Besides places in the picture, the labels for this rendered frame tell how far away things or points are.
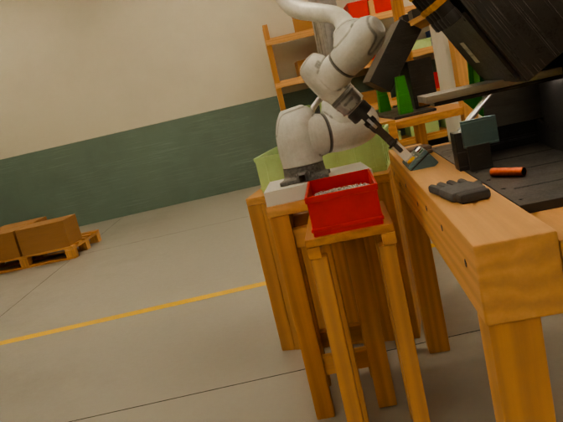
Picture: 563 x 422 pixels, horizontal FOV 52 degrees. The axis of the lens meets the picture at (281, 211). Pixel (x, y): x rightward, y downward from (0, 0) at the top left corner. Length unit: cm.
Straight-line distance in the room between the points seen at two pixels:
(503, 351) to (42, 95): 866
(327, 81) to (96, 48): 748
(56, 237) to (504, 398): 612
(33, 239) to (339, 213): 561
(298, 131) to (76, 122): 728
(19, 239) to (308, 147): 533
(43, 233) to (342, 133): 520
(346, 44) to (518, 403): 107
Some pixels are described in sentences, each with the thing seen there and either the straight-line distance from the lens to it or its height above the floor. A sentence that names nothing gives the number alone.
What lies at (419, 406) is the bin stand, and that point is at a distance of 190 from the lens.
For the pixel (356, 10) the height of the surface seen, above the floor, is 212.
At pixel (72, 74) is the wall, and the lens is 921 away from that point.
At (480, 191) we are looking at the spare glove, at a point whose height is 92.
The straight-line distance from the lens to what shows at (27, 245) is 707.
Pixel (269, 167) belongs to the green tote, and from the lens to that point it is 277.
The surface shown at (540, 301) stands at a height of 78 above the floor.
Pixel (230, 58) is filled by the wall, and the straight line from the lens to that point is 879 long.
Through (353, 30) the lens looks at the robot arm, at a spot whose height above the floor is 135.
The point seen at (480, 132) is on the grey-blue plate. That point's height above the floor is 100.
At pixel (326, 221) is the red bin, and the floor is 84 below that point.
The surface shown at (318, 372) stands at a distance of 226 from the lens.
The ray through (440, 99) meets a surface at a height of 112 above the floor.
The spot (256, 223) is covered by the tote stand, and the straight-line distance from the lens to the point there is 275.
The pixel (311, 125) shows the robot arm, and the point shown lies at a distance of 212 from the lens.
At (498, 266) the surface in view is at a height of 86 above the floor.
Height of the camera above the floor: 121
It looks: 11 degrees down
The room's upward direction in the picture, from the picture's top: 13 degrees counter-clockwise
